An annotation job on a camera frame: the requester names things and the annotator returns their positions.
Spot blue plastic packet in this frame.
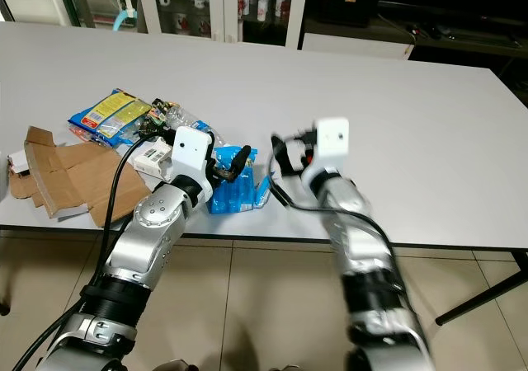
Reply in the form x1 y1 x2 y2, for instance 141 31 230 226
205 145 272 216

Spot small white carton box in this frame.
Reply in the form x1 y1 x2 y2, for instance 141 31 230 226
131 135 179 179

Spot crumpled clear plastic bottle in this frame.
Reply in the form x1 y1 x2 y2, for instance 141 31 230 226
144 98 221 141

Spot white flat board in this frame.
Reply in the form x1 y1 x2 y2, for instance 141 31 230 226
300 31 415 59

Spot blue yellow snack bag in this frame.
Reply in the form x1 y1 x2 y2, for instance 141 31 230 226
68 89 155 148

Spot flattened brown cardboard box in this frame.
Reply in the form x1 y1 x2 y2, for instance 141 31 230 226
10 126 151 228

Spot white framed glass cabinet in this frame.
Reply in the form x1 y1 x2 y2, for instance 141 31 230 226
53 0 311 49

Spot teal hanging plastic item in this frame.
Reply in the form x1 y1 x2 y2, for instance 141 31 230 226
113 0 140 33

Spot dark shelf unit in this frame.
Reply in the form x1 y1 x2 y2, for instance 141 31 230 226
301 0 528 63

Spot black metal table leg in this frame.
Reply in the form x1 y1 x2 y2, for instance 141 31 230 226
435 251 528 327

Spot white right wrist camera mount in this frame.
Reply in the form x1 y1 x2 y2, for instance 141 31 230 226
301 117 351 190

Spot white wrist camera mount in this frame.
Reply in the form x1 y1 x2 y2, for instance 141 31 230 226
301 117 351 190
171 126 215 204

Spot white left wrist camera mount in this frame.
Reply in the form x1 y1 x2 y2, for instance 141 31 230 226
171 126 215 204

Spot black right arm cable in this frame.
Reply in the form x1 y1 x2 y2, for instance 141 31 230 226
271 170 409 252

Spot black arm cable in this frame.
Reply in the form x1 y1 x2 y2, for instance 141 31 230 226
271 170 409 252
15 134 175 371

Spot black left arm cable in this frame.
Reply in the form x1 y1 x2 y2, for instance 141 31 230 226
15 134 175 371

